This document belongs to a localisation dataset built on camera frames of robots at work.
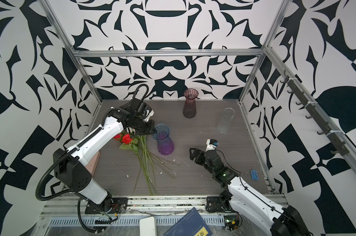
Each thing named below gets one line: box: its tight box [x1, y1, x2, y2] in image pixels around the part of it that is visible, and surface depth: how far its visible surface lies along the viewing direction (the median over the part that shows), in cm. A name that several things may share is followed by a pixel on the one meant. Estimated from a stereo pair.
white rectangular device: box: [139, 216, 157, 236], surface depth 66 cm
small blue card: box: [249, 168, 259, 180], surface depth 85 cm
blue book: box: [163, 206, 213, 236], surface depth 70 cm
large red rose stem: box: [131, 136, 156, 196], surface depth 91 cm
